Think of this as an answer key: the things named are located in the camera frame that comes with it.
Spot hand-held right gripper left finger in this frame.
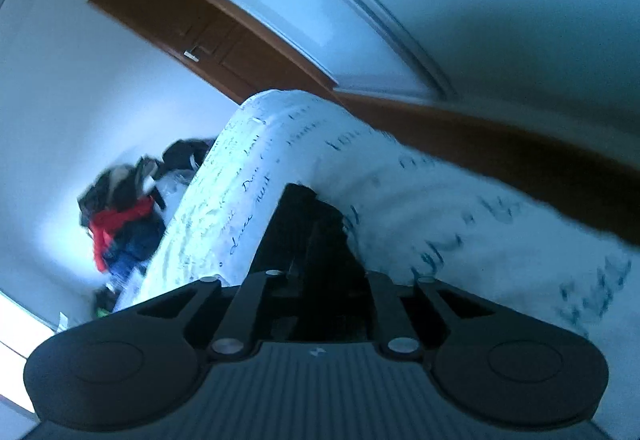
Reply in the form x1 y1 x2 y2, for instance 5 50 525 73
135 269 290 357

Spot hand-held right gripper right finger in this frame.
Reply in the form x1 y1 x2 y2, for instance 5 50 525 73
366 271 504 355

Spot black pants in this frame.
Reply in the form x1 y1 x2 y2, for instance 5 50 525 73
250 183 382 343

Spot white script-printed bed cover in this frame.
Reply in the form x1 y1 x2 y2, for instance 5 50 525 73
115 90 640 341

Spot pile of clothes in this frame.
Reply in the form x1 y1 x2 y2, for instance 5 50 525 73
77 155 168 316

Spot black bag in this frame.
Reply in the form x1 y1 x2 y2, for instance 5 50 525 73
162 139 218 177

